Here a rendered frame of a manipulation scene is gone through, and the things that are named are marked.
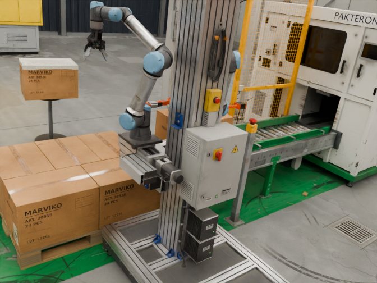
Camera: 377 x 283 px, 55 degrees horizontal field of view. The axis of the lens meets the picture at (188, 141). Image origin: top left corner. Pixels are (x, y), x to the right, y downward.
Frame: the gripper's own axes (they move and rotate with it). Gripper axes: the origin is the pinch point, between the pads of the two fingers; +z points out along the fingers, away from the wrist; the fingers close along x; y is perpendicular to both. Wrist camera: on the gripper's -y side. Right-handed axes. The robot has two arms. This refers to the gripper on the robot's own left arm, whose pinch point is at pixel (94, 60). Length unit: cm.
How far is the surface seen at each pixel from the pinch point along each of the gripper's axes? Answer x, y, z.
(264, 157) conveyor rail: 180, 7, 100
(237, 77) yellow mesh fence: 199, -67, 37
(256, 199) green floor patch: 184, 6, 152
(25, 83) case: 9, -207, 71
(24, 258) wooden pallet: -48, -8, 142
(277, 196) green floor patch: 210, 13, 152
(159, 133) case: 82, -40, 78
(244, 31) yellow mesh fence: 199, -68, -12
